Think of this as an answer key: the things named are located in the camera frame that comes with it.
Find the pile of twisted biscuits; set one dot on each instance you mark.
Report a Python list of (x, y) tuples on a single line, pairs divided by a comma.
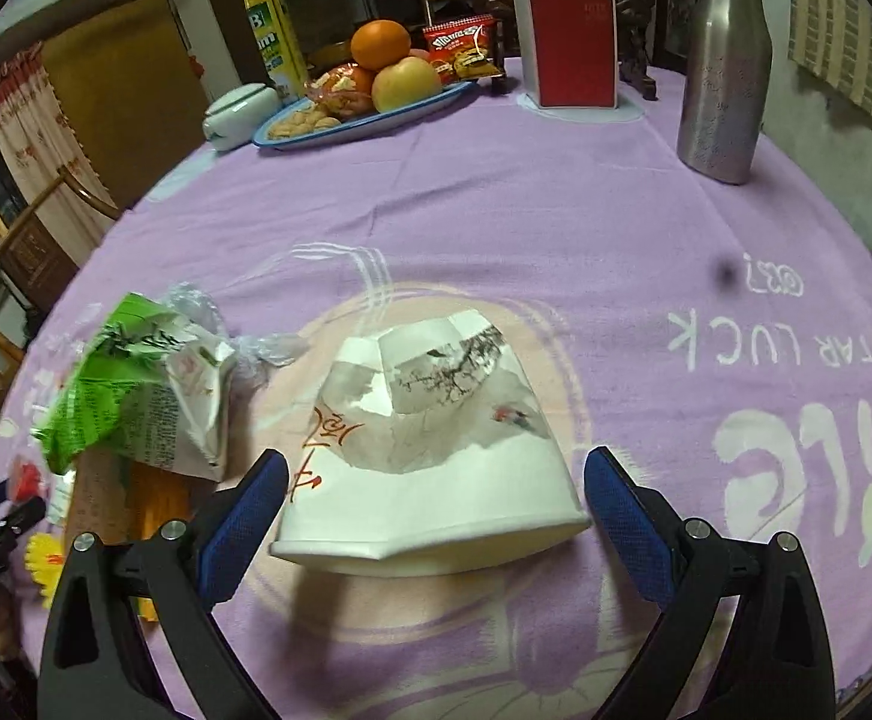
[(301, 122)]

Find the crushed white paper cup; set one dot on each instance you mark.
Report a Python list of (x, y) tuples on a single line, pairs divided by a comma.
[(436, 495)]

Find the yellow apple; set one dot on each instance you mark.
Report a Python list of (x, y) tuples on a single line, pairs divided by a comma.
[(406, 84)]

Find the yellow green can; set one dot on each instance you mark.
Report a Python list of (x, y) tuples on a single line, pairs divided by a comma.
[(275, 37)]

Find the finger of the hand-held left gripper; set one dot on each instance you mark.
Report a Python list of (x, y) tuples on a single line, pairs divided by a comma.
[(1, 521)]

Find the large orange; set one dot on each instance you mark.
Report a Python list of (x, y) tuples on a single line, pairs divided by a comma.
[(380, 45)]

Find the wooden chair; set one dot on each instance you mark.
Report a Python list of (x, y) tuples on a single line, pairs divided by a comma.
[(39, 201)]

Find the purple printed tablecloth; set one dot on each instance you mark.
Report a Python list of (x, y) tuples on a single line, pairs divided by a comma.
[(556, 240)]

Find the wooden door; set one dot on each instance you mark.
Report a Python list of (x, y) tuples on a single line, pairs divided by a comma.
[(129, 90)]

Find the clear pastry pack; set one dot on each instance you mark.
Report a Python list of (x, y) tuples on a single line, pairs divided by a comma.
[(338, 94)]

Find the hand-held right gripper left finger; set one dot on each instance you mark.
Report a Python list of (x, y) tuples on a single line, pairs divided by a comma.
[(245, 519)]

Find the green snack packet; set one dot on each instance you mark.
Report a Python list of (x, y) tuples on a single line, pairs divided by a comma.
[(106, 397)]

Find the blue oval plate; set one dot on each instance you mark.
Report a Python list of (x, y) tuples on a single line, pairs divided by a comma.
[(350, 132)]

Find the white ceramic pot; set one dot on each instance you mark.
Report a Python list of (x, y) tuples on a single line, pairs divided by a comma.
[(237, 116)]

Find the clear crumpled plastic bag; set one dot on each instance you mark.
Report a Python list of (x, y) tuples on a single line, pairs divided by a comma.
[(271, 349)]

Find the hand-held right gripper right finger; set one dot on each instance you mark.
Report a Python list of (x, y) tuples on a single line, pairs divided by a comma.
[(631, 532)]

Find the metal thermos flask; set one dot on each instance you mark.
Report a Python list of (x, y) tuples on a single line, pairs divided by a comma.
[(721, 90)]

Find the red white tissue box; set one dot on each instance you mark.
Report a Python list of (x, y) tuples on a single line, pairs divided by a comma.
[(575, 52)]

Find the red snack packet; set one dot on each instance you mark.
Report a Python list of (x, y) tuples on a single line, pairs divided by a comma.
[(458, 41)]

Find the orange medicine box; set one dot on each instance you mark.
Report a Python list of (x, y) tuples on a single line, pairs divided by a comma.
[(106, 495)]

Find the floral curtain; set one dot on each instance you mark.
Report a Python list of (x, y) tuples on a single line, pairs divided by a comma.
[(31, 142)]

